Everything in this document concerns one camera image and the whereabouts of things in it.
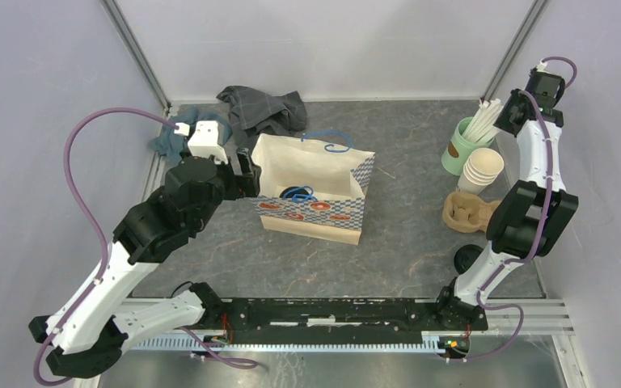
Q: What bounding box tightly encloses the printed paper takeout bag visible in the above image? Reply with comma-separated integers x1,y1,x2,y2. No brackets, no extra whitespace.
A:
252,133,375,245

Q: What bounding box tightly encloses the black plastic cup lid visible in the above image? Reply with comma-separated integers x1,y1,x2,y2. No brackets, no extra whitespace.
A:
279,186,315,203

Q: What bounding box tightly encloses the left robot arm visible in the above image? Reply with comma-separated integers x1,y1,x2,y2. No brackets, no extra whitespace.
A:
28,148,260,384

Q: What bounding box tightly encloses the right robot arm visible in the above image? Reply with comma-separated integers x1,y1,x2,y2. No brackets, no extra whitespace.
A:
434,68,579,330

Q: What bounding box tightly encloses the dark grey cloth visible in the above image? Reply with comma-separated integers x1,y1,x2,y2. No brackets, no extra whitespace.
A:
217,86,308,150

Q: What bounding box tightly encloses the teal crumpled cloth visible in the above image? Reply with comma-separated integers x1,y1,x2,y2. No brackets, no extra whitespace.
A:
148,107,232,167

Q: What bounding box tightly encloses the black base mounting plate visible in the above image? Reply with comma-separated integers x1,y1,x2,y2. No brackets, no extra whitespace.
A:
191,297,488,345

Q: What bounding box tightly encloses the green straw holder cup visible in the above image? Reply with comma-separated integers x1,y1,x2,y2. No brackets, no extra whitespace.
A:
441,117,488,176

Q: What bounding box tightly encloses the brown cardboard cup carrier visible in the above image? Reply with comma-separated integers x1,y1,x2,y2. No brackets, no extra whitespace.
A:
442,191,501,234

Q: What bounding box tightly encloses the black plastic lid on table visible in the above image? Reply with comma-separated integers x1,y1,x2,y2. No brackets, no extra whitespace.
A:
454,244,484,275

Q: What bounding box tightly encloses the stack of paper cups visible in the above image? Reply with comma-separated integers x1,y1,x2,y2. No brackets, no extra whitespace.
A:
456,148,505,195

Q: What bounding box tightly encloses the white wrapped straws bundle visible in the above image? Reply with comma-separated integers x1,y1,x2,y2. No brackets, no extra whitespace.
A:
462,99,504,144

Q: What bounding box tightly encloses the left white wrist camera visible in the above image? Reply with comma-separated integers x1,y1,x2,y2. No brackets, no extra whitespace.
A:
174,120,232,164

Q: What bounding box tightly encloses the aluminium cable rail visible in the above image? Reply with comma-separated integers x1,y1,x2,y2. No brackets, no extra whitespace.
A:
133,331,470,356

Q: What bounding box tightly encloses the left corner metal post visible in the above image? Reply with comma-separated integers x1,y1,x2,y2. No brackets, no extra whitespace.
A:
99,0,171,113

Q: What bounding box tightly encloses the corner metal post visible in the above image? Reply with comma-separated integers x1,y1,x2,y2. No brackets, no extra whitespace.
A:
99,0,171,113
479,0,549,101

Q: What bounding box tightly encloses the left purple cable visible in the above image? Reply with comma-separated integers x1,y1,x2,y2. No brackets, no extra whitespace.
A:
32,107,179,388

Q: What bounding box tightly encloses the right corner metal post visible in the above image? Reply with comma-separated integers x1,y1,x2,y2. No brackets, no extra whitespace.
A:
479,0,549,101

